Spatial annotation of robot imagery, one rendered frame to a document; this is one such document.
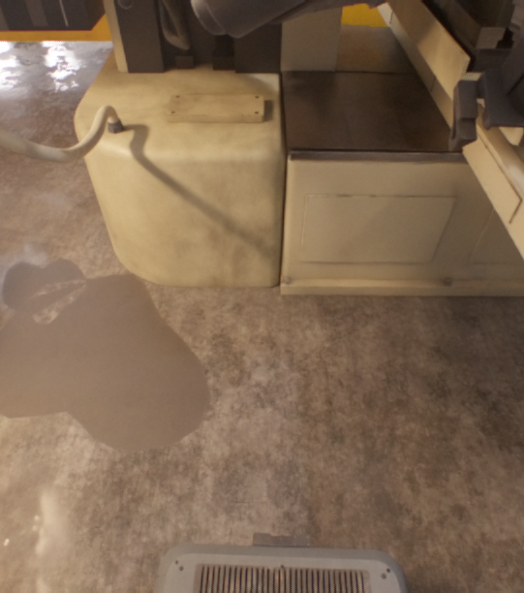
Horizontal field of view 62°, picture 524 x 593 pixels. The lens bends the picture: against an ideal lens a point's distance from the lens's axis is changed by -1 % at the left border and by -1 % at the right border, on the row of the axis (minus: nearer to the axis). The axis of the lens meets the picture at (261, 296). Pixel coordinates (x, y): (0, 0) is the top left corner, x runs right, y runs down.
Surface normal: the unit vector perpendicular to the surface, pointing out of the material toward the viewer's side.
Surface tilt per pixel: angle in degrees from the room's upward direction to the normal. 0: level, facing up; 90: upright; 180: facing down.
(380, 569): 0
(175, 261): 90
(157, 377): 0
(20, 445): 0
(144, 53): 90
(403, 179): 90
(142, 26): 90
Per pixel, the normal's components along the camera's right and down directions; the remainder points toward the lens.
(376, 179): 0.00, 0.75
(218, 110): 0.00, -0.66
